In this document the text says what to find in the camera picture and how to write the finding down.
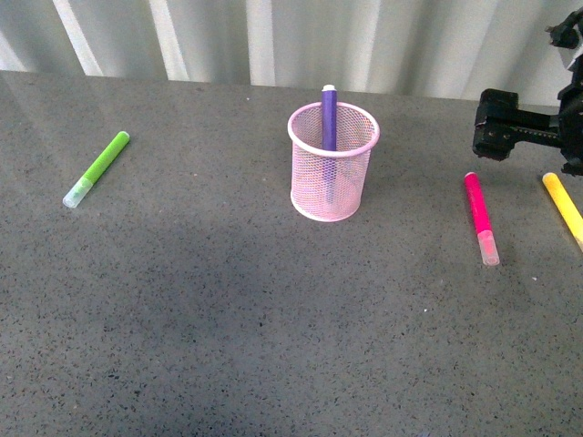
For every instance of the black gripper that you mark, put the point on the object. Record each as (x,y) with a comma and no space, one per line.
(500,124)

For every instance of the pink highlighter pen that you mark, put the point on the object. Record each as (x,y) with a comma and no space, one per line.
(484,233)

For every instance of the purple highlighter pen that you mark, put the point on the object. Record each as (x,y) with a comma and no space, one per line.
(329,106)

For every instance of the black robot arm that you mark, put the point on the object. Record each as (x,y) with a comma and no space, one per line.
(567,37)

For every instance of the pink mesh pen cup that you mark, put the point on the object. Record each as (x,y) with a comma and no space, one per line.
(357,132)

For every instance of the yellow highlighter pen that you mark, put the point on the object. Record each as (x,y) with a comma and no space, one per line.
(565,205)

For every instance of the green highlighter pen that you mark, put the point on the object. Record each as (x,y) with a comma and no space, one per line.
(94,172)

